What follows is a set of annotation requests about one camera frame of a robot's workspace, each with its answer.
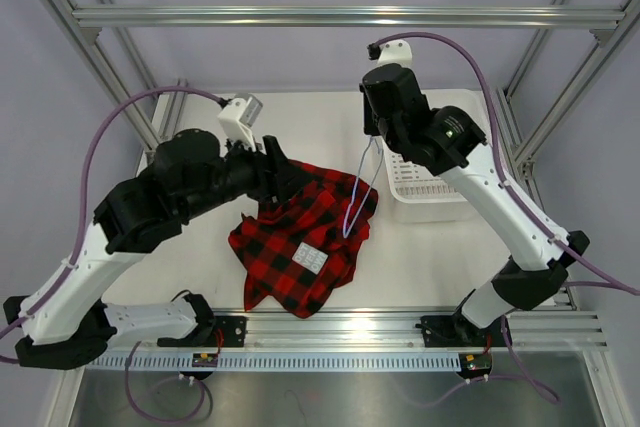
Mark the left aluminium frame post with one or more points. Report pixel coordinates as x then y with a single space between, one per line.
85 41

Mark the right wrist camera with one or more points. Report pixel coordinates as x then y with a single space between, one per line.
391 52

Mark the right aluminium frame post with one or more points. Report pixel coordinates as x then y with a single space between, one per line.
556 71

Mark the white plastic basket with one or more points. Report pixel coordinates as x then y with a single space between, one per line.
416 195

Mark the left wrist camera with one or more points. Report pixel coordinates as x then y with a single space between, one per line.
237 119

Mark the white slotted cable duct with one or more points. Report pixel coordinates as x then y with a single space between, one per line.
236 361

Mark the aluminium frame crossbar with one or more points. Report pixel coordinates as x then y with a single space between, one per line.
532 17

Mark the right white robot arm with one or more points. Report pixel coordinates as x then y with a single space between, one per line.
451 146

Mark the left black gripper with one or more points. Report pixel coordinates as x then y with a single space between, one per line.
277 175

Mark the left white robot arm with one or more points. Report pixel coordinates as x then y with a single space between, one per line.
67 325

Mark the red black plaid shirt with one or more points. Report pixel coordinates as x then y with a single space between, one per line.
300 251

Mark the aluminium frame post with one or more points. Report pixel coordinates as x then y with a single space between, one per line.
556 71
85 41

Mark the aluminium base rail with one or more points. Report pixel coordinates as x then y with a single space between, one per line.
395 331

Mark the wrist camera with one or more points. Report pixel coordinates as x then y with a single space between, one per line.
391 52
237 119

